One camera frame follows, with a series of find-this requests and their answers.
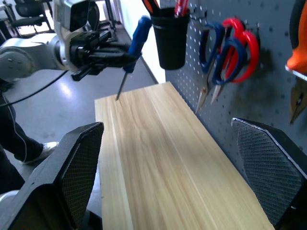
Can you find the orange black needle-nose pliers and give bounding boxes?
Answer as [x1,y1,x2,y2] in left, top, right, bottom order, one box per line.
[285,0,307,125]

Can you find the metal pliers holder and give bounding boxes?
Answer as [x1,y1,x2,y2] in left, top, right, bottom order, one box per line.
[284,65,307,81]

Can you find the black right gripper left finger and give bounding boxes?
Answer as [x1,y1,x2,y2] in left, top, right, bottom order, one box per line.
[0,121,105,230]

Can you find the blue handled screwdriver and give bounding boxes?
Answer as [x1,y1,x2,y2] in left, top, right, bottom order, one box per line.
[115,15,153,101]

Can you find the black office chair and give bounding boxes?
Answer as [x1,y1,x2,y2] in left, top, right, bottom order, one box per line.
[11,0,53,33]

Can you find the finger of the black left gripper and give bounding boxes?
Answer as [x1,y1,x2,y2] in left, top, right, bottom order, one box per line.
[90,54,138,70]
[95,41,131,55]

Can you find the black cup holder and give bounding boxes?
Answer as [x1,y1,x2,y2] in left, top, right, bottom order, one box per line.
[150,7,191,70]

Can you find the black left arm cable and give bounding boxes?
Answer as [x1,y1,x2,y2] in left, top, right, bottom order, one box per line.
[0,70,69,108]

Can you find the person in dark striped trousers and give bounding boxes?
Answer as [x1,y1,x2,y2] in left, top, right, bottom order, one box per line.
[0,92,45,195]

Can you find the white shoe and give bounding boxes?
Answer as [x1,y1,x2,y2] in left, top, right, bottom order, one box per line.
[19,141,59,165]

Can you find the red handled tool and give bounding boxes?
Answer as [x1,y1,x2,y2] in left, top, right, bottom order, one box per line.
[174,0,190,18]

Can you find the dark grey pegboard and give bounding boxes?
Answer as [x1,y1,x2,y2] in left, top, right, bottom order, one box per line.
[159,0,307,216]

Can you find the red handled scissors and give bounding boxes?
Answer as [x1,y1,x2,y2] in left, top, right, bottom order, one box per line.
[211,17,260,105]

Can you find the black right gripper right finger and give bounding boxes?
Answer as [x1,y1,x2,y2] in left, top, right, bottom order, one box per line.
[231,117,307,230]

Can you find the blue handled scissors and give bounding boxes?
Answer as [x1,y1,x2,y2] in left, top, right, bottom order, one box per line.
[195,22,248,114]

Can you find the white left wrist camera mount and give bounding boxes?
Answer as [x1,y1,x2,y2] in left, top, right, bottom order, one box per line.
[52,0,99,72]

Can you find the orange black handled tool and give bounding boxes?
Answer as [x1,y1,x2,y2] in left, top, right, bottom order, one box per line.
[141,0,161,15]

